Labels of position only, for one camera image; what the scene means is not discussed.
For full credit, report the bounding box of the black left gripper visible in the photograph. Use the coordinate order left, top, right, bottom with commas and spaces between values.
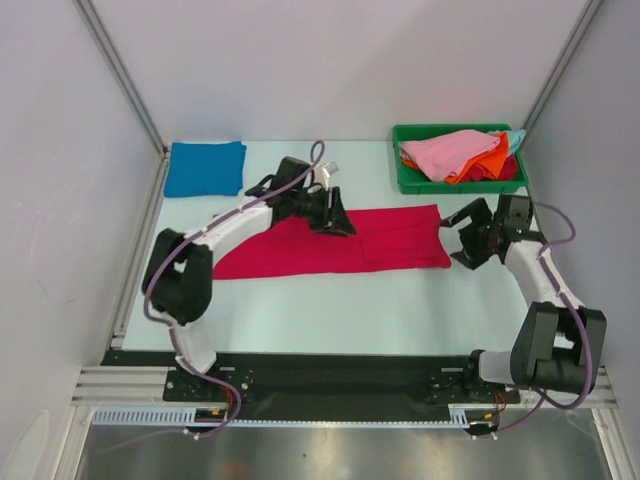
289, 187, 355, 238

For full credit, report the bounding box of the magenta t shirt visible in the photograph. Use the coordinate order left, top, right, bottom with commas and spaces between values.
212, 205, 452, 280

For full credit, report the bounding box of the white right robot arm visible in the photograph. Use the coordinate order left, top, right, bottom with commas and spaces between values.
440, 194, 607, 401

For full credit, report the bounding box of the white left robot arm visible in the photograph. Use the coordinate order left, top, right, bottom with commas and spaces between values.
141, 157, 356, 400

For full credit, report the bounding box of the dark red t shirt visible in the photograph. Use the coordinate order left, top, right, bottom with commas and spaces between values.
462, 155, 519, 182

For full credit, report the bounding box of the orange t shirt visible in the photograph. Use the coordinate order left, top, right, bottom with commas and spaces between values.
402, 130, 511, 185

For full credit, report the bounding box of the light blue t shirt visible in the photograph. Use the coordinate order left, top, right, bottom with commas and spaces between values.
489, 129, 527, 155

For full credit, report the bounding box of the folded blue t shirt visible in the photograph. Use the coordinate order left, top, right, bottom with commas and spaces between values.
163, 141, 247, 198

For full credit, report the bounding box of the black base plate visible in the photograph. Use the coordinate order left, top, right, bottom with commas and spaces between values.
102, 350, 520, 423

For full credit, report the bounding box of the slotted cable duct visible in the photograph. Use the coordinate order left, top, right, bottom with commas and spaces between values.
92, 403, 501, 430

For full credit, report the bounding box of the right aluminium frame post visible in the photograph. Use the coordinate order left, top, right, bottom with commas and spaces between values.
522, 0, 607, 132

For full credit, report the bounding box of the aluminium frame post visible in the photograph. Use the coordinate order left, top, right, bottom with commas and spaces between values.
522, 0, 607, 132
73, 0, 169, 156

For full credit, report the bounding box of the aluminium front rail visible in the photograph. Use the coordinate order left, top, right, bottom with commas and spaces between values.
69, 364, 614, 407

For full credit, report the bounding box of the left aluminium frame post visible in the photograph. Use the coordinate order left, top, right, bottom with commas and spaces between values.
73, 0, 169, 156

